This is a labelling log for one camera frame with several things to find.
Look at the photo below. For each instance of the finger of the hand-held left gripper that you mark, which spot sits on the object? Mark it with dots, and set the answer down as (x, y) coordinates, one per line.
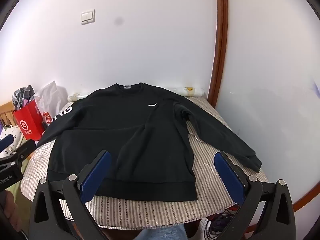
(6, 142)
(25, 151)

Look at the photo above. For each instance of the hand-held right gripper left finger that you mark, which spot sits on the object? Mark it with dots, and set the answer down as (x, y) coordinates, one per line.
(97, 175)

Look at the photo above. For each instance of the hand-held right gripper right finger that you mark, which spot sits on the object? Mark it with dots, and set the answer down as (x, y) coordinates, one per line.
(228, 175)

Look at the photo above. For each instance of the black sweatshirt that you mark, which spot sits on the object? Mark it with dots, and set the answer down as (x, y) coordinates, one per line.
(125, 130)

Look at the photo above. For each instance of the person's left hand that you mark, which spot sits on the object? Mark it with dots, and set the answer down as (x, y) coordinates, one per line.
(8, 210)

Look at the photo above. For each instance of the white floral pillow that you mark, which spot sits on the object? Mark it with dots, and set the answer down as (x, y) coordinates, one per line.
(12, 135)

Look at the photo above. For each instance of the green blanket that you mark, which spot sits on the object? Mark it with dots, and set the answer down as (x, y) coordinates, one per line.
(17, 190)

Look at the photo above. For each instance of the wooden headboard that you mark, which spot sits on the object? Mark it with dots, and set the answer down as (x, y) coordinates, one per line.
(6, 115)

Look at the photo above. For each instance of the red paper bag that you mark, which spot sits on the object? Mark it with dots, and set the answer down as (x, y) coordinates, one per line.
(27, 122)

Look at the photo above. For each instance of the plaid cloth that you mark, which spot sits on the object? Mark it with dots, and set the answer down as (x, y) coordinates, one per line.
(22, 97)

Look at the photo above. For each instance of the white plastic bag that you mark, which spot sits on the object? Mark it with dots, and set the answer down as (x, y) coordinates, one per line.
(50, 97)

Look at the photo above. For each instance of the striped quilted mattress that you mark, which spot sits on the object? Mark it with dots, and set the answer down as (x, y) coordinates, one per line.
(150, 212)

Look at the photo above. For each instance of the brown wooden skirting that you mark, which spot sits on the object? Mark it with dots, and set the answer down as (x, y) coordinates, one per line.
(306, 200)

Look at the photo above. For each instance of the person's blue jeans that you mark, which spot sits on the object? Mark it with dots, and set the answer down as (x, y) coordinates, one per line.
(160, 233)

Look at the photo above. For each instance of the white patterned paper roll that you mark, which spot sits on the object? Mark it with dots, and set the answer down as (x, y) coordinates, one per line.
(195, 91)

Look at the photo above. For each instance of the brown wooden door frame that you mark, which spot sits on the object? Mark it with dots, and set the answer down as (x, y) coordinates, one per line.
(220, 42)

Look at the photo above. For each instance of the white light switch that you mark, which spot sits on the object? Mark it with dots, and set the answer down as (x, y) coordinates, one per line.
(87, 17)

